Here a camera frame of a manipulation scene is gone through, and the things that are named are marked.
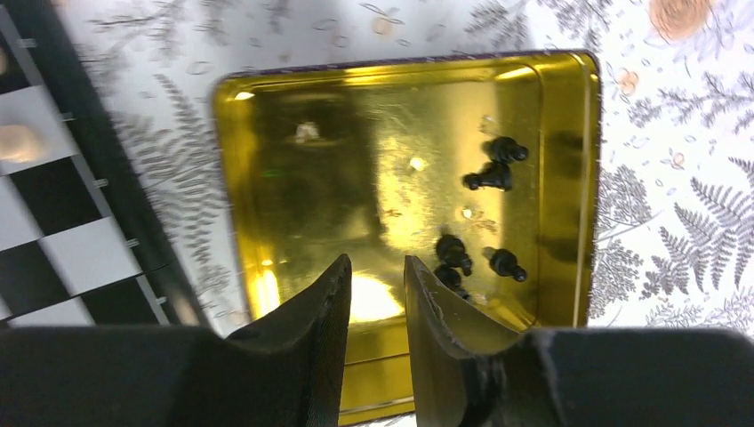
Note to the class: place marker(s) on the gold tin of black pieces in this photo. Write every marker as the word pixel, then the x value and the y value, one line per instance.
pixel 366 159

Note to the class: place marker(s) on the black piece in tin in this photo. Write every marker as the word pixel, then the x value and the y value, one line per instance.
pixel 505 264
pixel 451 279

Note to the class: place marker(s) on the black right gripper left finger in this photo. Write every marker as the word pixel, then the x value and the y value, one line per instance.
pixel 284 369

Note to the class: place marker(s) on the black pawn in tin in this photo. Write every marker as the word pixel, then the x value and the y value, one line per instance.
pixel 505 150
pixel 451 251
pixel 492 175

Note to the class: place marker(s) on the black silver chess board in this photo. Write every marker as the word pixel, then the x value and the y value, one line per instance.
pixel 80 243

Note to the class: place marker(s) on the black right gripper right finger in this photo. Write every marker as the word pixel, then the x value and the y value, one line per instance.
pixel 469 370

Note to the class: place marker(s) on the floral table mat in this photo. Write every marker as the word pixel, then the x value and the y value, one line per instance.
pixel 675 215

